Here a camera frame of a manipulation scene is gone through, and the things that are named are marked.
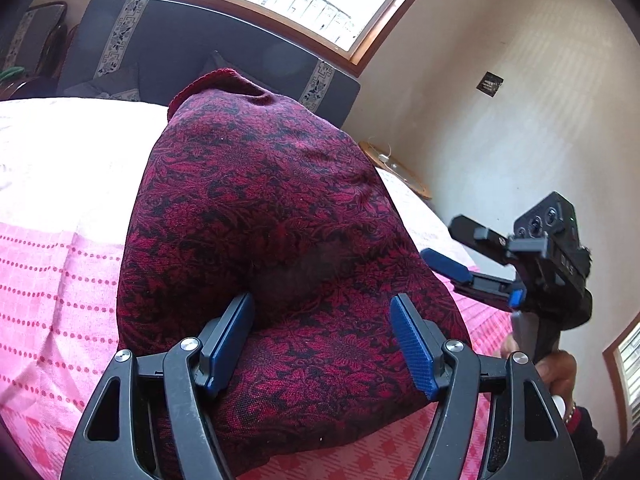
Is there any small dark wall sticker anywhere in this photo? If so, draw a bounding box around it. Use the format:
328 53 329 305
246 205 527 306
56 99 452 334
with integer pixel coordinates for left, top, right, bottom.
477 71 505 97

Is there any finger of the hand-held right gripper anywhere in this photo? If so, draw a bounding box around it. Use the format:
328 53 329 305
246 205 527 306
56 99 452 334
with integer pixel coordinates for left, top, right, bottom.
420 247 526 306
448 214 516 266

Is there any person's right forearm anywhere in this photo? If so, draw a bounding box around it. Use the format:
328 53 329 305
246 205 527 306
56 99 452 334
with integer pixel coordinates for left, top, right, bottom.
565 402 608 480

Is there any dark sofa with patterned bands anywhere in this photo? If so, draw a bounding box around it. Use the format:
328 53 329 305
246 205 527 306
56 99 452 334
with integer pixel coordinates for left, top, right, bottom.
55 0 362 128

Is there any dark patterned armchair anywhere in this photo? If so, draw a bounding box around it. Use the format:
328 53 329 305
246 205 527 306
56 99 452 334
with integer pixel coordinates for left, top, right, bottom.
0 2 68 96

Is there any round wooden table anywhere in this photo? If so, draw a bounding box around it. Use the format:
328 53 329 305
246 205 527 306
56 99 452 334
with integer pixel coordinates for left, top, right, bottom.
359 140 433 202

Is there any small wood-framed window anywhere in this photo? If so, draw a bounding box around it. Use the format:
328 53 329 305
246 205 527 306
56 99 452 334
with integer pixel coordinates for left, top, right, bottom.
602 320 640 441

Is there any dark throw cushion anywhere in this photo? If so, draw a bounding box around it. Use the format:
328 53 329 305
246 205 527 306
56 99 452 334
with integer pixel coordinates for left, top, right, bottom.
62 62 143 103

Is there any red floral pillow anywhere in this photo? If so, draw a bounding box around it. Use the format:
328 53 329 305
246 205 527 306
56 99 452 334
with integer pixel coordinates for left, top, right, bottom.
116 67 471 478

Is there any pink white dotted blanket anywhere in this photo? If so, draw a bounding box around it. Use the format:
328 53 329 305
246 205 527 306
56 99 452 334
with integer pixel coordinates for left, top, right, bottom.
0 97 521 480

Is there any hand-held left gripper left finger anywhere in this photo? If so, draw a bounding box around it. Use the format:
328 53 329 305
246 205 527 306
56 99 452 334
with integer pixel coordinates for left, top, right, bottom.
62 291 257 480

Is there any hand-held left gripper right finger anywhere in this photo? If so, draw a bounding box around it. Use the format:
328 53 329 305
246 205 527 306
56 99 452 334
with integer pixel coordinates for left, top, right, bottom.
390 294 583 480

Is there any person's right hand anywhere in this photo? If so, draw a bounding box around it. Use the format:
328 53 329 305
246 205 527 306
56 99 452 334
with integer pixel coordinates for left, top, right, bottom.
500 332 581 426

